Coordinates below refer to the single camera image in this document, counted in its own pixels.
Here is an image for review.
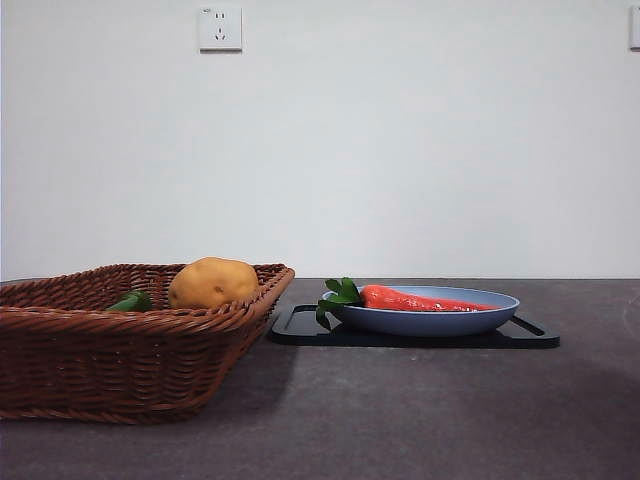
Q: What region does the orange carrot with green leaves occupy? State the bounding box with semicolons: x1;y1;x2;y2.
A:
315;277;501;331

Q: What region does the light blue round plate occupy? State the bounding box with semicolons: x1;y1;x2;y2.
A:
320;284;521;337

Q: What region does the black rectangular tray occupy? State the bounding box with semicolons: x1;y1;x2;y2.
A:
269;302;561;350

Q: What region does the yellow-brown potato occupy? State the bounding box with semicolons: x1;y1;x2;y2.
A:
167;256;261;310

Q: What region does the green pepper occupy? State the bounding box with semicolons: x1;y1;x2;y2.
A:
104;289;154;312

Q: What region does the brown wicker basket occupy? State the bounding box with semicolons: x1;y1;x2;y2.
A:
0;263;297;426

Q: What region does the white wall socket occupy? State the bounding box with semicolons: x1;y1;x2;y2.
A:
199;4;244;54

